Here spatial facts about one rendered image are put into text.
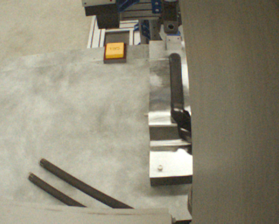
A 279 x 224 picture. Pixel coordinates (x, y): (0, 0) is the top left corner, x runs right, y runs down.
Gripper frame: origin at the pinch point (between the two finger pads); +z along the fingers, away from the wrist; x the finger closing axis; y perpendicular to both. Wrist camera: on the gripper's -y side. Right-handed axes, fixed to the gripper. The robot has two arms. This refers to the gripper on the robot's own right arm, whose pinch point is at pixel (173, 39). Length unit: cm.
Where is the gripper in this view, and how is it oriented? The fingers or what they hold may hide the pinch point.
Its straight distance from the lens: 155.8
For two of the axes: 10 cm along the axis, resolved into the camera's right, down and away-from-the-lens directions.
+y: 0.1, -8.1, 5.9
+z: 0.8, 5.8, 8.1
